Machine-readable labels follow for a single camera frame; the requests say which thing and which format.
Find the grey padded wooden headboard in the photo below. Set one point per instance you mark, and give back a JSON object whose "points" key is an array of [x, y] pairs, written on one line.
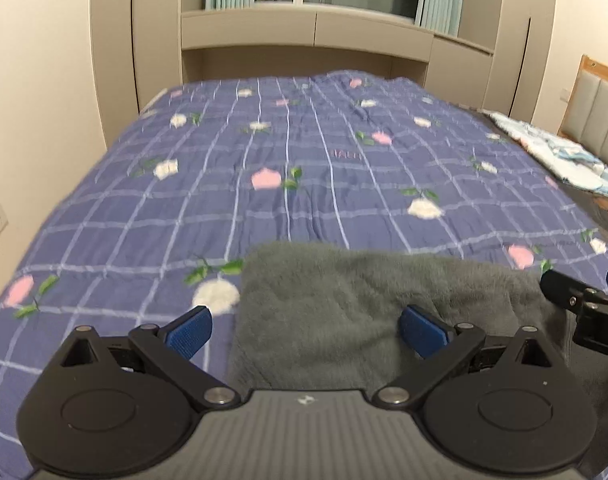
{"points": [[599, 110]]}

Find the light blue printed cloth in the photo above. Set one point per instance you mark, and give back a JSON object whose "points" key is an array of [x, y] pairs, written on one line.
{"points": [[554, 152]]}

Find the purple plaid floral quilt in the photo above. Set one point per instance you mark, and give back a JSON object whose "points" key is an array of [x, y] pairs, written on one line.
{"points": [[234, 185]]}

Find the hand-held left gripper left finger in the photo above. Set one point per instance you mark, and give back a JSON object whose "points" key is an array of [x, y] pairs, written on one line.
{"points": [[189, 332]]}

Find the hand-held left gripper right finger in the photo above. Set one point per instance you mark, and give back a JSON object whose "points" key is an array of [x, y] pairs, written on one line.
{"points": [[424, 332]]}

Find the beige tall wardrobe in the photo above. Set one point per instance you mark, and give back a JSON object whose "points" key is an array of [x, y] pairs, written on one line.
{"points": [[134, 50], [509, 35]]}

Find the grey fluffy towel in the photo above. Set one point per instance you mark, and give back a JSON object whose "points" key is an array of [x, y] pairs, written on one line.
{"points": [[334, 300]]}

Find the beige window cabinet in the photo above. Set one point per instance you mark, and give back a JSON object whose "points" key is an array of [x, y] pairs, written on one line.
{"points": [[309, 30]]}

